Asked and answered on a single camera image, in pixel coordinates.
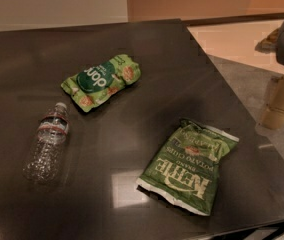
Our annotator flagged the clear plastic water bottle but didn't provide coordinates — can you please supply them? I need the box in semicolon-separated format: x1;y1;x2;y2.
23;102;69;184

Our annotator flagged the green rice chip bag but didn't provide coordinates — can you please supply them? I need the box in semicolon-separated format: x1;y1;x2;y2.
61;54;141;112

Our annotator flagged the green jalapeno kettle chip bag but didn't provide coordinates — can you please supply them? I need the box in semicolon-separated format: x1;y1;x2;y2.
137;118;239;216

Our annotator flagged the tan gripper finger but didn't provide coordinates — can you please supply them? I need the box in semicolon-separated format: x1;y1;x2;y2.
260;75;284;130

